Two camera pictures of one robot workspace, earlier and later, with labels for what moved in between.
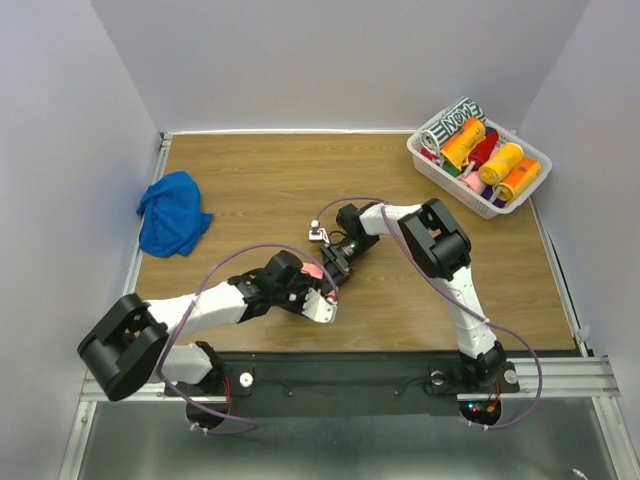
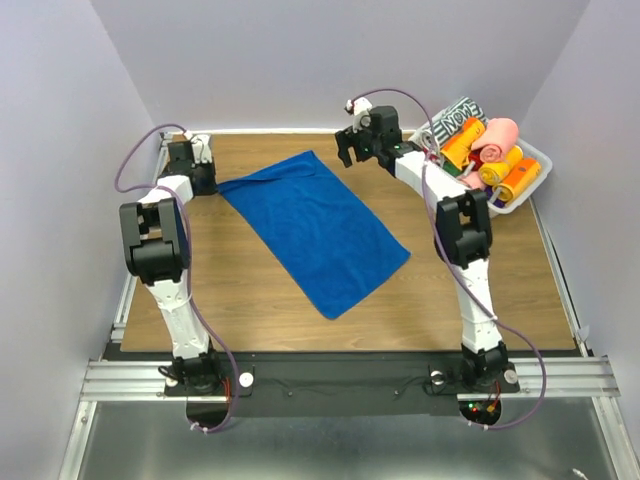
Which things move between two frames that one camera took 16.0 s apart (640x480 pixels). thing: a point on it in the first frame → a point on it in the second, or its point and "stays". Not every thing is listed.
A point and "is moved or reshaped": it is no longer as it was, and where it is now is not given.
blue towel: (172, 220) is moved or reshaped
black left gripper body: (294, 296) → (207, 176)
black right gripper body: (341, 256) → (365, 136)
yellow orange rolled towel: (497, 168) stays
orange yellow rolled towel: (459, 142) stays
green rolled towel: (450, 168) stays
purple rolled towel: (487, 192) stays
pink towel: (317, 271) → (499, 134)
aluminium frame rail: (578, 377) stays
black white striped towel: (466, 109) stays
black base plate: (354, 385) stays
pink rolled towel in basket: (474, 181) stays
